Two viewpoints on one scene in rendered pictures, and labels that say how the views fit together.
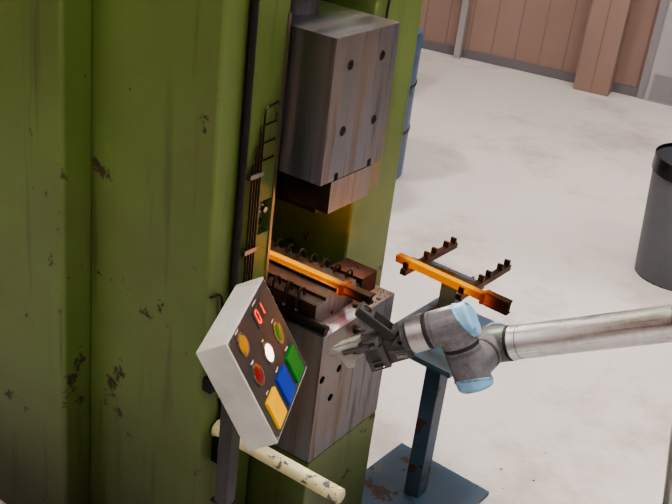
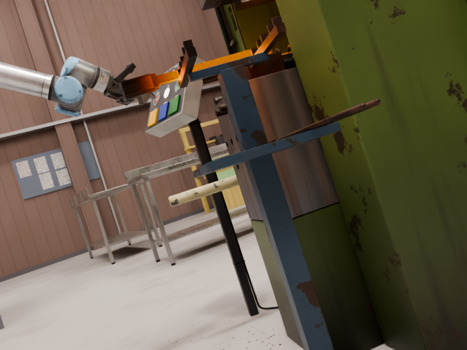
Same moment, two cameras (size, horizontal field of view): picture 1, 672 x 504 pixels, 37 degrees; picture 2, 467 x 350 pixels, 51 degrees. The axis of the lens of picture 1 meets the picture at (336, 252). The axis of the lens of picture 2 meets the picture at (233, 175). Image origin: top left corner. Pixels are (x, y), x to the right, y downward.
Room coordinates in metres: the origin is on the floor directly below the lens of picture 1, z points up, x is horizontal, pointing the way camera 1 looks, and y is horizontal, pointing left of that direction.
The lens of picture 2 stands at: (3.77, -1.33, 0.67)
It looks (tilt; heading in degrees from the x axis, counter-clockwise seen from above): 1 degrees down; 135
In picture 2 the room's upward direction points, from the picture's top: 18 degrees counter-clockwise
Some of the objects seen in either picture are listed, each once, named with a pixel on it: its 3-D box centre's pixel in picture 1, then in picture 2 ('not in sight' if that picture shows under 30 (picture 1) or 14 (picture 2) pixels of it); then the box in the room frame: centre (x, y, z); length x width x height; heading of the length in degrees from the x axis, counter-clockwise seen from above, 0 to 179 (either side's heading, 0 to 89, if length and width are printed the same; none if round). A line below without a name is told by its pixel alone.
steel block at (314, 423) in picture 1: (280, 342); (316, 135); (2.76, 0.14, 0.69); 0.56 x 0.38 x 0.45; 58
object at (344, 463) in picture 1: (268, 456); (355, 258); (2.76, 0.14, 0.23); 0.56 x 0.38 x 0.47; 58
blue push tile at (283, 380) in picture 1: (284, 385); (164, 112); (2.06, 0.08, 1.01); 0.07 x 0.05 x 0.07; 173
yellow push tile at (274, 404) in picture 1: (274, 408); (153, 118); (1.96, 0.10, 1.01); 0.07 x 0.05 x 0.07; 173
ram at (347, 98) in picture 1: (307, 80); not in sight; (2.74, 0.14, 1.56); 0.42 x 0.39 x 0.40; 58
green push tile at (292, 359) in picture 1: (293, 363); (175, 105); (2.16, 0.07, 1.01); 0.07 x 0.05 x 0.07; 173
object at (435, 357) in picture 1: (444, 334); (256, 153); (2.94, -0.40, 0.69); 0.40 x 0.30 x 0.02; 145
